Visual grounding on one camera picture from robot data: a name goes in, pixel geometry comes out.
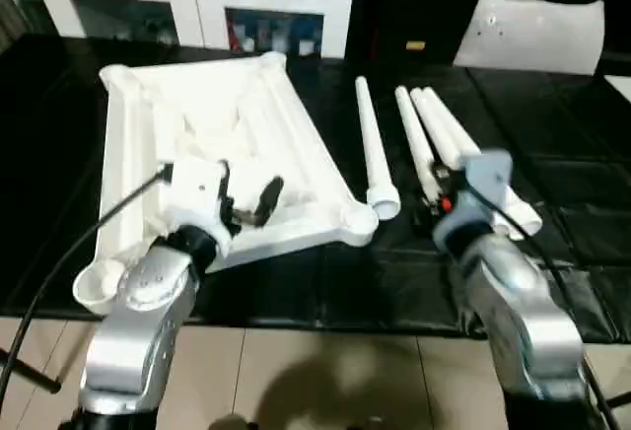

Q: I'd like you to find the white plastic table top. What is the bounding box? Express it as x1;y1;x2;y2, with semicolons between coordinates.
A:
72;52;380;315

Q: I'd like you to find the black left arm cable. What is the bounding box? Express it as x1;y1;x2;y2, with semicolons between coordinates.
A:
0;169;171;401

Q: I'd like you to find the flat white board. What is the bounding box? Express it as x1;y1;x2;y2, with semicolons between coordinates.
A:
603;73;631;106

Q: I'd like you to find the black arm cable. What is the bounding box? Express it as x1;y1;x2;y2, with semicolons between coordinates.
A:
0;169;171;401
493;208;617;430

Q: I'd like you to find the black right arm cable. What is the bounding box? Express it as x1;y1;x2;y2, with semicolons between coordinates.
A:
493;208;617;430

